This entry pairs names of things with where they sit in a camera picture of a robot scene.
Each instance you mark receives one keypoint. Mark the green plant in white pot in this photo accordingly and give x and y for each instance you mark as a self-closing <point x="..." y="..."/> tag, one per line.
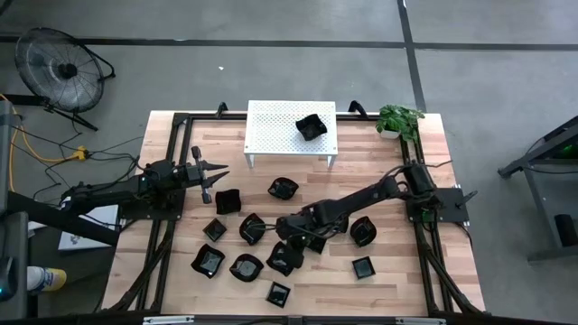
<point x="399" y="119"/>

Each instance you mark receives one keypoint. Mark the white and yellow spray can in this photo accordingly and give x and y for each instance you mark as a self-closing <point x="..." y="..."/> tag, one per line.
<point x="45" y="279"/>

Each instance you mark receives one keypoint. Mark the black metal cart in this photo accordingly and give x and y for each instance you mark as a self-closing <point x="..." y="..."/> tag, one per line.
<point x="542" y="153"/>

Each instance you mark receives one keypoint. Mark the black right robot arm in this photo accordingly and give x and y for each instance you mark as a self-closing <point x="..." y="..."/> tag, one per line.
<point x="361" y="196"/>

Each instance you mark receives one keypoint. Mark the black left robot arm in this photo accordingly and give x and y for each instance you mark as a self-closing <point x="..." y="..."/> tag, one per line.
<point x="113" y="192"/>

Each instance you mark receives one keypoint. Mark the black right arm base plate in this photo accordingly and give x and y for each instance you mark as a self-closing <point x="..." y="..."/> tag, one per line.
<point x="451" y="205"/>

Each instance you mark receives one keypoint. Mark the white perforated metal shelf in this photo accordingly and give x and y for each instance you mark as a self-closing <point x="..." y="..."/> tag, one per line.
<point x="280" y="135"/>

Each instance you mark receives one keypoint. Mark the silver edge bracket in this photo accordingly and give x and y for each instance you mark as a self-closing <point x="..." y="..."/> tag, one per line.
<point x="168" y="320"/>
<point x="420" y="321"/>

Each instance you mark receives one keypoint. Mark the black aluminium table frame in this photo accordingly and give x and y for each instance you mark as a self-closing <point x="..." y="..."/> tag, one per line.
<point x="207" y="117"/>

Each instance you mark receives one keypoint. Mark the black floor fan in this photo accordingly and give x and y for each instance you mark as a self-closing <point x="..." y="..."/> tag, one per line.
<point x="67" y="70"/>

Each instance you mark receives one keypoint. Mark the black cylinder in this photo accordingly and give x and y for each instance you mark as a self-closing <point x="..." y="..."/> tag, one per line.
<point x="566" y="230"/>

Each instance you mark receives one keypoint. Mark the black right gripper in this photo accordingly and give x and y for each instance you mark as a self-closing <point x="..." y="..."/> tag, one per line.
<point x="298" y="228"/>

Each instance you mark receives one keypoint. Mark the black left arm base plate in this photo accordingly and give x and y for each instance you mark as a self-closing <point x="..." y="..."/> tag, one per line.
<point x="135" y="210"/>

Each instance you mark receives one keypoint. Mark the grey equipment cabinet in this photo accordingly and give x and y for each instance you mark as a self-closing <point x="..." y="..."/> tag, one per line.
<point x="13" y="253"/>

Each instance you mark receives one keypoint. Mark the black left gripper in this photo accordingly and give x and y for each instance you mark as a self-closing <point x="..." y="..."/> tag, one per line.
<point x="194" y="173"/>

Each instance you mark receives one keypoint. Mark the black round lobed plate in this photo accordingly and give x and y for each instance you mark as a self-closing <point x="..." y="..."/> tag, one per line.
<point x="283" y="188"/>
<point x="246" y="267"/>
<point x="252" y="229"/>
<point x="363" y="231"/>

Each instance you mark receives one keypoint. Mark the black wavy square plate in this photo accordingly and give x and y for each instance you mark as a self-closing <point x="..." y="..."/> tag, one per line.
<point x="228" y="201"/>
<point x="207" y="260"/>
<point x="276" y="262"/>

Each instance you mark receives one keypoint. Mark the black bowl stack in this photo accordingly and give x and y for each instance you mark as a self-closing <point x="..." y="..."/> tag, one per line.
<point x="311" y="127"/>

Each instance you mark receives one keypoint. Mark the black diagonal beam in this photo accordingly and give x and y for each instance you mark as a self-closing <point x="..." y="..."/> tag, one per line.
<point x="58" y="219"/>

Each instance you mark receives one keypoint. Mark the black small square plate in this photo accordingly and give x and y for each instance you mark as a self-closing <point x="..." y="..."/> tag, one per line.
<point x="364" y="267"/>
<point x="318" y="247"/>
<point x="214" y="230"/>
<point x="277" y="294"/>

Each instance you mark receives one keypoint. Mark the white cardboard box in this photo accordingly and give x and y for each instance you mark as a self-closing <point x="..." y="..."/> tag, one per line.
<point x="86" y="230"/>

